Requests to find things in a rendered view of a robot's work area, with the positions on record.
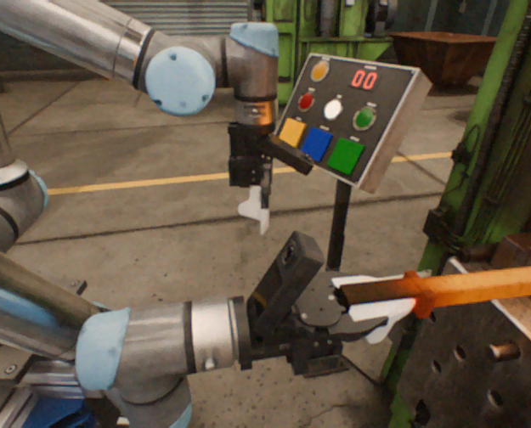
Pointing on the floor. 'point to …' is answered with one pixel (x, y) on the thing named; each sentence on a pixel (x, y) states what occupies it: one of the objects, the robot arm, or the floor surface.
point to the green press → (324, 32)
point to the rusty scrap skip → (443, 55)
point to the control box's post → (338, 222)
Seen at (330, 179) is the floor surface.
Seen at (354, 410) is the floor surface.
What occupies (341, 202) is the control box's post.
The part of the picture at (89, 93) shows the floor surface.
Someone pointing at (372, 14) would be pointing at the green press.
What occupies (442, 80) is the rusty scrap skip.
